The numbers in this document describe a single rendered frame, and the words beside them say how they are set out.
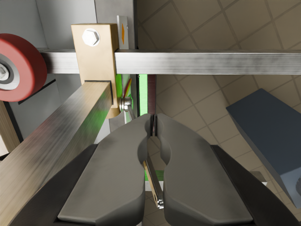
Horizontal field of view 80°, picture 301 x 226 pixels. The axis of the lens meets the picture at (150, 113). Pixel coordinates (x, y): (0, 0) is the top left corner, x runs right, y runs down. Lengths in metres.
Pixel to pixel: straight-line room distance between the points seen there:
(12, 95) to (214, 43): 1.05
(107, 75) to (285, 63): 0.25
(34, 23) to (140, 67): 0.34
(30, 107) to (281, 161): 0.90
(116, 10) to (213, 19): 0.81
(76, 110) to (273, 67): 0.26
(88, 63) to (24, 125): 0.26
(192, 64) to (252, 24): 0.99
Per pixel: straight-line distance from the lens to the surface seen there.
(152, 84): 0.44
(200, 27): 1.15
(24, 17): 0.52
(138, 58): 0.26
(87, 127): 0.18
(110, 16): 0.43
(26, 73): 0.26
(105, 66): 0.26
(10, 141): 0.36
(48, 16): 0.56
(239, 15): 1.21
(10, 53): 0.27
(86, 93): 0.23
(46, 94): 0.55
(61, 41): 0.55
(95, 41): 0.25
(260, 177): 0.46
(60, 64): 0.29
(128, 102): 0.29
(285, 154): 0.96
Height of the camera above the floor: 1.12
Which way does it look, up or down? 62 degrees down
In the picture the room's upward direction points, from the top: 179 degrees counter-clockwise
